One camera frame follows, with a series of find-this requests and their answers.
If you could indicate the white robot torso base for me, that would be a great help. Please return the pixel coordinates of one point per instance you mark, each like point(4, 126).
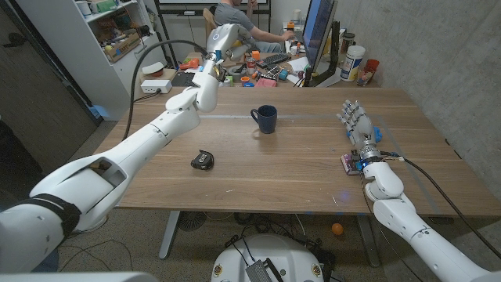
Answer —
point(282, 254)

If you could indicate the orange ball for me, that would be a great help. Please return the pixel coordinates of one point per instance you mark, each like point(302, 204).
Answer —
point(337, 228)

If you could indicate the red can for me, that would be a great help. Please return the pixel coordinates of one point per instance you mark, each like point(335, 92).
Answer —
point(250, 66)

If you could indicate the standing person dark trousers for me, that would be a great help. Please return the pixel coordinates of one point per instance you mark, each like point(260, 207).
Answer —
point(15, 164)

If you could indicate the purple pink small box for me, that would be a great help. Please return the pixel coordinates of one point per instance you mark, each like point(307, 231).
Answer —
point(348, 164)

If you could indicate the wooden chair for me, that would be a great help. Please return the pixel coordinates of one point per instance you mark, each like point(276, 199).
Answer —
point(209, 23)

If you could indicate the black laptop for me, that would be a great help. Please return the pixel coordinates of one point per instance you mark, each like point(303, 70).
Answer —
point(184, 79)

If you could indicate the black computer monitor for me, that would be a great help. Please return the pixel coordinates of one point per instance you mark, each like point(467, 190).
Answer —
point(317, 31)

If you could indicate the black tape measure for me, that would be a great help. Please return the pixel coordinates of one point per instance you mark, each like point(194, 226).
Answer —
point(203, 161)

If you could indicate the seated person grey shirt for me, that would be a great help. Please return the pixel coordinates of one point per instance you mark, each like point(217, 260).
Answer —
point(229, 13)

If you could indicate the black keyboard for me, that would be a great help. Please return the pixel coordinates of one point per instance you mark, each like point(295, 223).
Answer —
point(274, 59)

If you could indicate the white shelf unit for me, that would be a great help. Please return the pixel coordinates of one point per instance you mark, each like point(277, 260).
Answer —
point(98, 78)

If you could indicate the white and orange bowl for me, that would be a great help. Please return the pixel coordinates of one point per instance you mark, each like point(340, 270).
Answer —
point(152, 68)

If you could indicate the grey table leg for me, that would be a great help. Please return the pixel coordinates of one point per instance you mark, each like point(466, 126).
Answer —
point(169, 235)
point(368, 241)

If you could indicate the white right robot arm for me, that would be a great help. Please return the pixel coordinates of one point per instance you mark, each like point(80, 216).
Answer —
point(395, 219)

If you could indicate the white power strip box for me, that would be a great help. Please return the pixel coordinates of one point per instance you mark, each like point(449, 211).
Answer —
point(156, 86)

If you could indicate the dark lidded jar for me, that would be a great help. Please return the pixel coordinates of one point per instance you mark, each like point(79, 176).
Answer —
point(347, 42)

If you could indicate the black round fan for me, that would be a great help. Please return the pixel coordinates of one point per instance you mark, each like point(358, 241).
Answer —
point(192, 221)

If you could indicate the orange hand tool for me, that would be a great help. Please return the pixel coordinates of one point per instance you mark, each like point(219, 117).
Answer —
point(189, 63)

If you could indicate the white canister blue label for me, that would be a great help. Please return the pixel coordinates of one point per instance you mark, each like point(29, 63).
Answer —
point(351, 62)

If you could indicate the navy blue mug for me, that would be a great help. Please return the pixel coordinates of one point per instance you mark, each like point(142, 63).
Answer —
point(268, 119)

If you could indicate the pink cloth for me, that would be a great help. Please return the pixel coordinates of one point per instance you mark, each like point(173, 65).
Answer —
point(266, 83)

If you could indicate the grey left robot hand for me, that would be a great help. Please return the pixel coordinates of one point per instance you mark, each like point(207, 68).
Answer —
point(227, 37)

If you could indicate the orange block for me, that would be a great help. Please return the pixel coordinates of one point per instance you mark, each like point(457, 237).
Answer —
point(255, 55)

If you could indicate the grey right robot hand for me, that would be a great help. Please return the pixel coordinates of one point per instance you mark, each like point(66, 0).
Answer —
point(362, 129)

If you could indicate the open cardboard storage box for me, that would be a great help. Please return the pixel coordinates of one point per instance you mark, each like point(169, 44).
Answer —
point(123, 49)

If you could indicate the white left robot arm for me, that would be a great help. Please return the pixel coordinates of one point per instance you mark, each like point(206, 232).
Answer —
point(117, 164)

